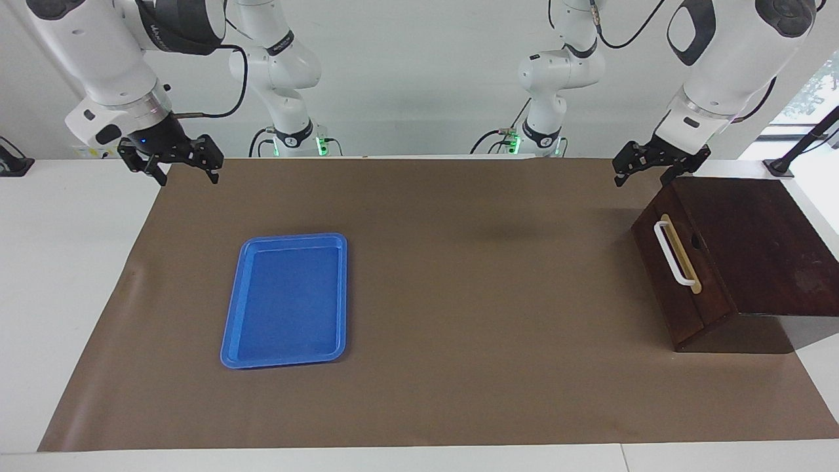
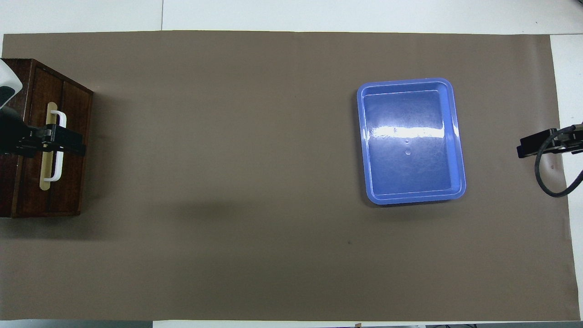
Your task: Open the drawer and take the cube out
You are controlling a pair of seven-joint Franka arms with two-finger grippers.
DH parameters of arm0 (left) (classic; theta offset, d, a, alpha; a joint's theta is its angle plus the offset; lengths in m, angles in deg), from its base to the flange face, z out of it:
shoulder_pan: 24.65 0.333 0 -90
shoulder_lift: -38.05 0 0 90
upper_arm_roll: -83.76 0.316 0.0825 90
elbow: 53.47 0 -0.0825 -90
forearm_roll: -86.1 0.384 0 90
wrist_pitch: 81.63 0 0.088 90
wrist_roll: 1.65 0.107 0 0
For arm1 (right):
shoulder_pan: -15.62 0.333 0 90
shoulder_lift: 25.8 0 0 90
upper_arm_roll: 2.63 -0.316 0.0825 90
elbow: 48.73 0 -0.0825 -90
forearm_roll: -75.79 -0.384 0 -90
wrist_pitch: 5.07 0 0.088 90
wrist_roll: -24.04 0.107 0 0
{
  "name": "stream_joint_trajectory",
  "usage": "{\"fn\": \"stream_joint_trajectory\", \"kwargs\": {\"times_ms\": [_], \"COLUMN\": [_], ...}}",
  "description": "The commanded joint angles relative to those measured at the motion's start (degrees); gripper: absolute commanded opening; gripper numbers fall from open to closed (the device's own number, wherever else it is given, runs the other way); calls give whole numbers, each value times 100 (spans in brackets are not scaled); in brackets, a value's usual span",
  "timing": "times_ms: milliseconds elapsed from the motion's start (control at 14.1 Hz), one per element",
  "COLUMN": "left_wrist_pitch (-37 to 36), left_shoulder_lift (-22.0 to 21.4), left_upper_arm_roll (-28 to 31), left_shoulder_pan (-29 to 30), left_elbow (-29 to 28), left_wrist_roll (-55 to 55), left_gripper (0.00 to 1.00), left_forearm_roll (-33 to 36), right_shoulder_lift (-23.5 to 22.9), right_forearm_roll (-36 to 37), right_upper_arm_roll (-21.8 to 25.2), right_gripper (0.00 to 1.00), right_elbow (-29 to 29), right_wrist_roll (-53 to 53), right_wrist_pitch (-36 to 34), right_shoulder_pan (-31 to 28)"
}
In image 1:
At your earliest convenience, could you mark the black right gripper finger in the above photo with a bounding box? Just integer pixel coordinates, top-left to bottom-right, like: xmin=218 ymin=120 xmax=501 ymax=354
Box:
xmin=118 ymin=146 xmax=168 ymax=186
xmin=191 ymin=134 xmax=224 ymax=184

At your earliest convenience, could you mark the black right base cable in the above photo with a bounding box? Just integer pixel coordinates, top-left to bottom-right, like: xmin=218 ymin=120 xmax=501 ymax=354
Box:
xmin=249 ymin=128 xmax=276 ymax=158

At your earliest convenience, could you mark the blue plastic tray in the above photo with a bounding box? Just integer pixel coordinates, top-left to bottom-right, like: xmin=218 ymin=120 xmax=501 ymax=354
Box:
xmin=220 ymin=233 xmax=348 ymax=370

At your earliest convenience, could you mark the dark wooden drawer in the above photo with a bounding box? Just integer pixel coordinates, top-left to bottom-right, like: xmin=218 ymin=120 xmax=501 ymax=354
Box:
xmin=631 ymin=178 xmax=738 ymax=332

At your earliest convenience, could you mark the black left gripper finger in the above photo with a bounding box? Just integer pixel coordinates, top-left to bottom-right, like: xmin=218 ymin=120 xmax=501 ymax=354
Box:
xmin=613 ymin=143 xmax=650 ymax=187
xmin=662 ymin=161 xmax=705 ymax=186

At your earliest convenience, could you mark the dark wooden cabinet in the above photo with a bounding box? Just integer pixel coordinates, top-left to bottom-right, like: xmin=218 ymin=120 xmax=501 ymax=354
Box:
xmin=631 ymin=176 xmax=839 ymax=355

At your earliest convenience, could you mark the white drawer handle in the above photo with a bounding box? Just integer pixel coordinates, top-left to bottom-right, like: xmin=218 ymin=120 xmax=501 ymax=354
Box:
xmin=654 ymin=221 xmax=697 ymax=287

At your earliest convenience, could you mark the bright window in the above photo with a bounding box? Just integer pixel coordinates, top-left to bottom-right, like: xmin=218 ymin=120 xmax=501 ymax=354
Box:
xmin=764 ymin=52 xmax=839 ymax=142

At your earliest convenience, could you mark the black base cable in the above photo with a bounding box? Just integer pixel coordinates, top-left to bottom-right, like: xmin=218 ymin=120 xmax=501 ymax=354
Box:
xmin=471 ymin=98 xmax=530 ymax=155
xmin=249 ymin=128 xmax=276 ymax=158

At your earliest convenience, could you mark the black table clamp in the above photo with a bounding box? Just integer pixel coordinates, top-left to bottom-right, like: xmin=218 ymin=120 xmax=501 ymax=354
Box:
xmin=0 ymin=136 xmax=35 ymax=178

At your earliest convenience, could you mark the black camera stand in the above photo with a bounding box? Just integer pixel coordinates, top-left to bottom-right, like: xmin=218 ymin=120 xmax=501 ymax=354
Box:
xmin=764 ymin=105 xmax=839 ymax=179

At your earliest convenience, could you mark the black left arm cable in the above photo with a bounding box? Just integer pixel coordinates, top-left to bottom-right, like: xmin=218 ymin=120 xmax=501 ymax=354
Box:
xmin=587 ymin=0 xmax=781 ymax=123

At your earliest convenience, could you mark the brown table mat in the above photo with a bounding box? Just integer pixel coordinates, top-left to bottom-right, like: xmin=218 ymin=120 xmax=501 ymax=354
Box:
xmin=37 ymin=156 xmax=839 ymax=453

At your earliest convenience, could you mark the black left base cable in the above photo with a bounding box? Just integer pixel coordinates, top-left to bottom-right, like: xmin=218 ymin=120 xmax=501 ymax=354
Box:
xmin=471 ymin=98 xmax=530 ymax=155

